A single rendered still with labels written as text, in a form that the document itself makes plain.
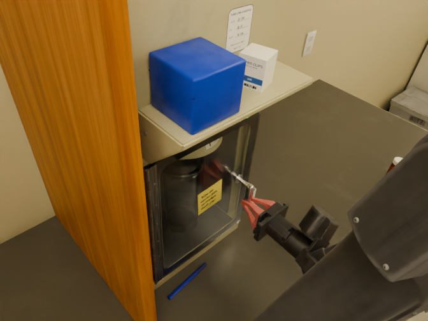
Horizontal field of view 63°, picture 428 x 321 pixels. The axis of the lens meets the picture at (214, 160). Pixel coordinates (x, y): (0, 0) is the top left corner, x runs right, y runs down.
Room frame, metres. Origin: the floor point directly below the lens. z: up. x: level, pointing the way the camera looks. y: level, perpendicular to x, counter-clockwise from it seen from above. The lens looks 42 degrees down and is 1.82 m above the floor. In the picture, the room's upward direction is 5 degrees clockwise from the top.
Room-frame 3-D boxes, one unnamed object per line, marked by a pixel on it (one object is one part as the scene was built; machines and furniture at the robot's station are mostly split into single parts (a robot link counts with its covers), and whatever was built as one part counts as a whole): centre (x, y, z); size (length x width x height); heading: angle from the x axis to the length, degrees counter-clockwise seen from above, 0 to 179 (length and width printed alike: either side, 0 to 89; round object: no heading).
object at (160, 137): (0.53, -0.02, 1.46); 0.32 x 0.12 x 0.10; 136
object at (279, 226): (0.53, -0.17, 1.14); 0.10 x 0.07 x 0.07; 136
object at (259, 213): (0.59, -0.12, 1.15); 0.09 x 0.07 x 0.07; 46
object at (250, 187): (0.62, -0.08, 1.17); 0.05 x 0.03 x 0.10; 46
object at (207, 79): (0.47, 0.04, 1.56); 0.10 x 0.10 x 0.09; 46
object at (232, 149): (0.56, 0.01, 1.19); 0.30 x 0.01 x 0.40; 136
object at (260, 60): (0.57, -0.06, 1.54); 0.05 x 0.05 x 0.06; 64
